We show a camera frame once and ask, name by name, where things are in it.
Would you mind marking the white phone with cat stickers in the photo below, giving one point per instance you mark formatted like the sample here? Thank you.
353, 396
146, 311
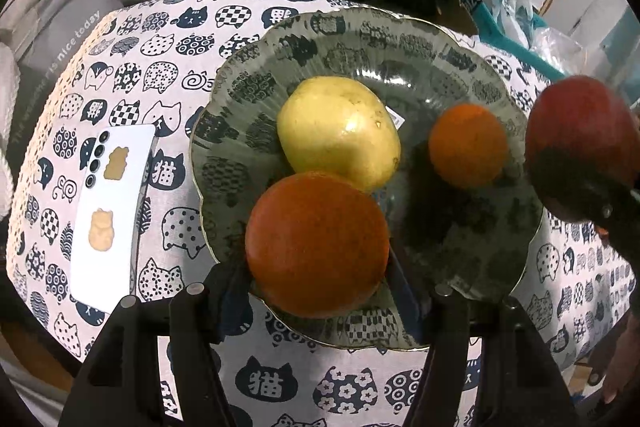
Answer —
120, 227

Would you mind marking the cat-print tablecloth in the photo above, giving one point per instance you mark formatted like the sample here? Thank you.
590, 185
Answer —
165, 57

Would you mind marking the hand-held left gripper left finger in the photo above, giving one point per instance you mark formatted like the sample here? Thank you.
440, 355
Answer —
230, 302

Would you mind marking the red apple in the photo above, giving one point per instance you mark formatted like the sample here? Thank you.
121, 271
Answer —
575, 122

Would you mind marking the grey storage bag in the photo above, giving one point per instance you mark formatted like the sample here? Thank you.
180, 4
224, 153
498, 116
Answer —
60, 22

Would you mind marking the small tangerine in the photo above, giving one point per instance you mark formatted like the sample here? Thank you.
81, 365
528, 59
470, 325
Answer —
467, 144

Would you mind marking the green glass plate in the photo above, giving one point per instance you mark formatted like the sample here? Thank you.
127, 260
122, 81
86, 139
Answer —
350, 57

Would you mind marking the person's right hand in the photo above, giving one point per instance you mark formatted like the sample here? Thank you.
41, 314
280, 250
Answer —
612, 357

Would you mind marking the teal box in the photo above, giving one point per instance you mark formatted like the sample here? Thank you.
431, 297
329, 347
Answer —
480, 7

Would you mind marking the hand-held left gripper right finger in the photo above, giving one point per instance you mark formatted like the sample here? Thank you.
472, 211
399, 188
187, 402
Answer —
407, 297

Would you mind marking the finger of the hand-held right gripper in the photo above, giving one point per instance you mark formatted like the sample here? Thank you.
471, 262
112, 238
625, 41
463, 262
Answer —
610, 207

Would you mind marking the orange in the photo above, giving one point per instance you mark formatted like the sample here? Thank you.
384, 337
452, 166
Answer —
317, 244

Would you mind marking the clear plastic bag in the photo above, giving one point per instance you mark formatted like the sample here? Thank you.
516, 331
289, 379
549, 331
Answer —
565, 52

